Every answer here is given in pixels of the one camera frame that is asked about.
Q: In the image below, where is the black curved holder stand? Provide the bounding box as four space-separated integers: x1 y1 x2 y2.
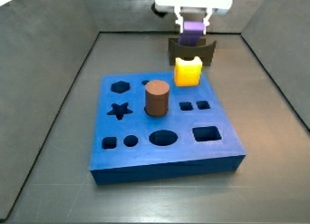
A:
168 38 216 66

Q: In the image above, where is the blue shape-sorting board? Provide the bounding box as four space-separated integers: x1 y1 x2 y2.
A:
89 72 246 185

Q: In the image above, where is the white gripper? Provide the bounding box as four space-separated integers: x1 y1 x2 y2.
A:
153 0 232 34

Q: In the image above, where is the brown cylinder peg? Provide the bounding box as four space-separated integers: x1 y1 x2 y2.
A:
144 80 169 117

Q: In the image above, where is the purple double-square slotted block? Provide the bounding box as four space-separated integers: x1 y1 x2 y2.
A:
177 21 204 46

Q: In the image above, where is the yellow arch block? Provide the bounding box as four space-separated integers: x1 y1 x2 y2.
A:
173 56 201 86

